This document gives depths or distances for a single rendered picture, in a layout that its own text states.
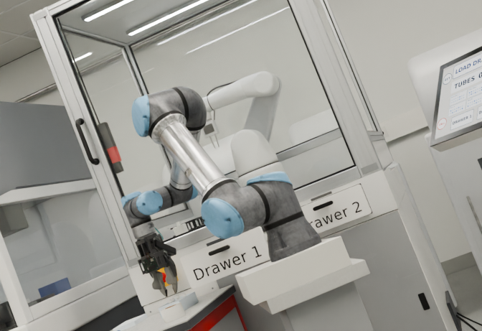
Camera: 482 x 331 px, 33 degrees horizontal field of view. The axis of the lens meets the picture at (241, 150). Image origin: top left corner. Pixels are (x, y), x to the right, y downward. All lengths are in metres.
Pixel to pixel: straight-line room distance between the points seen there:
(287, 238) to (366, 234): 0.74
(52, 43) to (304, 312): 1.56
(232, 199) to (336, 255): 0.31
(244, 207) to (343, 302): 0.36
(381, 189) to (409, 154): 3.19
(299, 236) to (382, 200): 0.74
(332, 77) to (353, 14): 3.27
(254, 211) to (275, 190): 0.09
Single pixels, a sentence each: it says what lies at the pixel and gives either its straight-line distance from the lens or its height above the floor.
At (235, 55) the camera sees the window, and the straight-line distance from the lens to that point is 3.00.
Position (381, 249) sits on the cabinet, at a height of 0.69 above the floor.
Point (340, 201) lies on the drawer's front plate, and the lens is 2.90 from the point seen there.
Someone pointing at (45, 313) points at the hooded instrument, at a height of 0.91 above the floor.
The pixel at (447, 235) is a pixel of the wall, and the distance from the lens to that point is 6.13.
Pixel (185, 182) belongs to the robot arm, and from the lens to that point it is 2.68.
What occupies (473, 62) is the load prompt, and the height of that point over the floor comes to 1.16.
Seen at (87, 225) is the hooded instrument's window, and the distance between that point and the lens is 3.82.
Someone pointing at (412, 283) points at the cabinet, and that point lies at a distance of 2.94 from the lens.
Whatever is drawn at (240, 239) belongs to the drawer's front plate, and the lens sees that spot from 2.64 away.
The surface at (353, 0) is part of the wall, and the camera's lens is 6.18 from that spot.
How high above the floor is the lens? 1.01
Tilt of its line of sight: 4 degrees up
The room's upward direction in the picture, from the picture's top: 22 degrees counter-clockwise
